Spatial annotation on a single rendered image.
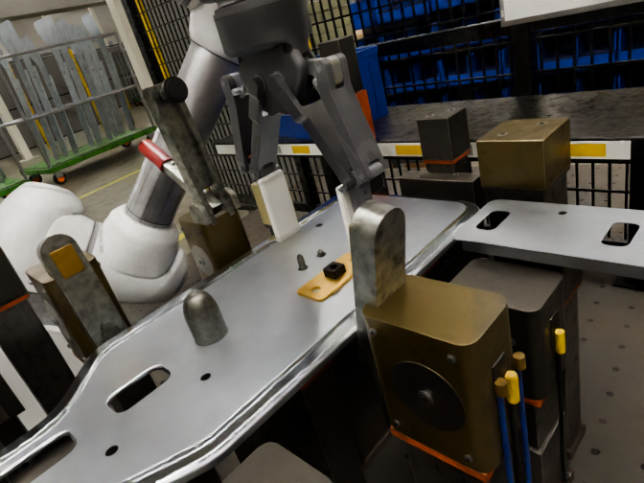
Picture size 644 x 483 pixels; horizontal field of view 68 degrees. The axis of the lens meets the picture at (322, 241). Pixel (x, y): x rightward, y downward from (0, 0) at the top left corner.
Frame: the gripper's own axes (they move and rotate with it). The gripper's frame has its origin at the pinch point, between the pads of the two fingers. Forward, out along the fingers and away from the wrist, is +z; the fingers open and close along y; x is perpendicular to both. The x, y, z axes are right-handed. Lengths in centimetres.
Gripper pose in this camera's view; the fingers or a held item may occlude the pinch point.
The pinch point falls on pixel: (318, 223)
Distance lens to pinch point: 46.3
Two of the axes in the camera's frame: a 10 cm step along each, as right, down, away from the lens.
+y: -7.1, -1.5, 6.9
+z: 2.4, 8.7, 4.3
